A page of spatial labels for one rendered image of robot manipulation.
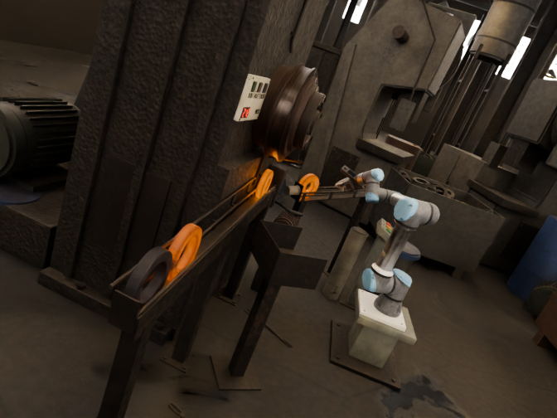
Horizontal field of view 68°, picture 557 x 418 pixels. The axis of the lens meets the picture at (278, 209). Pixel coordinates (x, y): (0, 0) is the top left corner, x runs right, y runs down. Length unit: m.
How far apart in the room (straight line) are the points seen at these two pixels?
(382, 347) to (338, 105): 3.00
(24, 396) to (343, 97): 3.98
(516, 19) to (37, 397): 10.45
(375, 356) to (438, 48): 3.17
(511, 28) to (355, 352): 9.19
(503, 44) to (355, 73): 6.32
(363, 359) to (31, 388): 1.57
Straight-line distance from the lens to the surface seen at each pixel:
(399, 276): 2.26
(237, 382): 1.97
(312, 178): 2.50
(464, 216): 4.29
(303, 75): 1.91
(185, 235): 1.25
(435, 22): 4.68
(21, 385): 1.82
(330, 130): 4.76
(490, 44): 10.68
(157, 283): 1.24
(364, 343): 2.39
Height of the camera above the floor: 1.32
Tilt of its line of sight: 18 degrees down
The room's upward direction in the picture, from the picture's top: 21 degrees clockwise
